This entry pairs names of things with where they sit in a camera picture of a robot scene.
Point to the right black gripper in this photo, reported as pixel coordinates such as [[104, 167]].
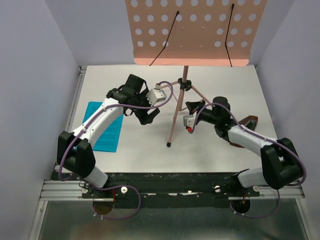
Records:
[[193, 105]]

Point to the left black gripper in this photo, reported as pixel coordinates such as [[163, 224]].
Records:
[[145, 118]]

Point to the blue printed sheet music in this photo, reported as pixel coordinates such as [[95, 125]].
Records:
[[108, 141]]

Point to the brown wooden metronome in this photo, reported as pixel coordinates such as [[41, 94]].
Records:
[[250, 122]]

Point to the pink music stand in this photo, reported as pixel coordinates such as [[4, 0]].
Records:
[[189, 33]]

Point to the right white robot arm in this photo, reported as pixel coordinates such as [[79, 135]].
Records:
[[280, 163]]

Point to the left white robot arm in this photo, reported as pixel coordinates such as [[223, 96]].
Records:
[[75, 149]]

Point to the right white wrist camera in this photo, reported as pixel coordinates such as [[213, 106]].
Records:
[[189, 121]]

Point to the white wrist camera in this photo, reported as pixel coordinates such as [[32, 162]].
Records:
[[156, 95], [189, 121]]

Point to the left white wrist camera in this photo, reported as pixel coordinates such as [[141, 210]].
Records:
[[156, 95]]

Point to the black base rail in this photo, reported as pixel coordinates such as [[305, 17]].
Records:
[[169, 190]]

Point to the aluminium frame rail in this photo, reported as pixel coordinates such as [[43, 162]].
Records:
[[42, 204]]

